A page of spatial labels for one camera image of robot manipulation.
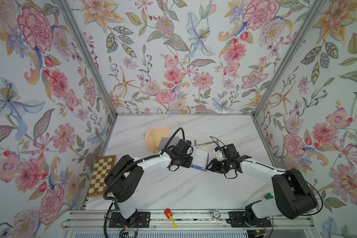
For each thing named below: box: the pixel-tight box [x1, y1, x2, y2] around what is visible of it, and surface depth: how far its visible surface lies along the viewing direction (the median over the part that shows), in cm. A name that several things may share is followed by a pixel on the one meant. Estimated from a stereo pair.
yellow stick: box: [167, 213, 179, 229], surface depth 75 cm
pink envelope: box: [144, 126, 163, 152], surface depth 107 cm
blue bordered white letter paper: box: [190, 148, 209, 172], surface depth 96 cm
